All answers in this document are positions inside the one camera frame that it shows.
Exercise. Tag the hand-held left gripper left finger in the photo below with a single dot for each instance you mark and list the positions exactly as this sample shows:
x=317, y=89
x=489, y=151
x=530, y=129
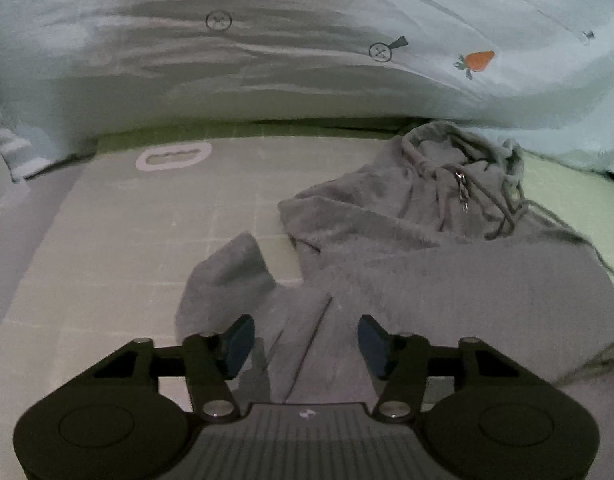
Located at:
x=239, y=346

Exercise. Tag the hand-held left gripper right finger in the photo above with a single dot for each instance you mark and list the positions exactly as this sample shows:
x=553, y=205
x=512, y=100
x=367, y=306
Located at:
x=373, y=346

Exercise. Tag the grey zip hoodie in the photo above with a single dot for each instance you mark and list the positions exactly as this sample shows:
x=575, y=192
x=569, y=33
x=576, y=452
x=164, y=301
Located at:
x=437, y=285

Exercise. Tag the carrot print light blanket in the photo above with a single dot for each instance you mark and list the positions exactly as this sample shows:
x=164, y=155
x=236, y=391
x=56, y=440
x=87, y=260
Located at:
x=287, y=70

